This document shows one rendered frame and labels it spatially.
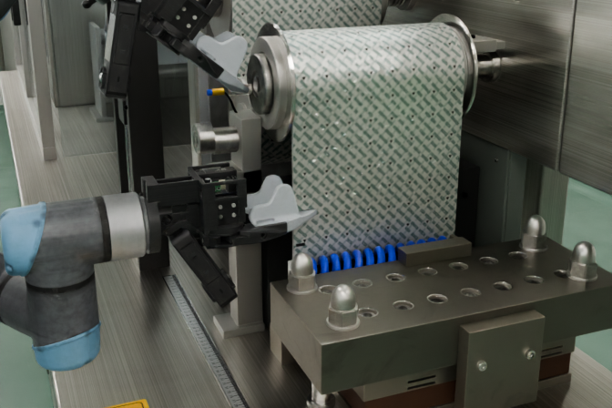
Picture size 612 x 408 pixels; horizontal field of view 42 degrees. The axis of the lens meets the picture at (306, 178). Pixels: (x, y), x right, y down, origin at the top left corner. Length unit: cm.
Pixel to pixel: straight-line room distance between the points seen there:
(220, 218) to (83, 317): 19
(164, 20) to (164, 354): 44
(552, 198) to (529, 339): 46
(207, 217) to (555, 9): 49
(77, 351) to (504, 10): 69
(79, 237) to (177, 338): 29
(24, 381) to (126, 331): 171
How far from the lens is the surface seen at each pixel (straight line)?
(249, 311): 111
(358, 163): 100
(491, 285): 98
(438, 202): 108
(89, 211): 90
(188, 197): 92
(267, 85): 96
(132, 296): 125
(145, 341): 112
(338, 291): 85
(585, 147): 101
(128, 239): 90
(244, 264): 108
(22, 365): 293
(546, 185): 135
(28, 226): 89
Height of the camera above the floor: 145
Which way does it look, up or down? 18 degrees down
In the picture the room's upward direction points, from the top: straight up
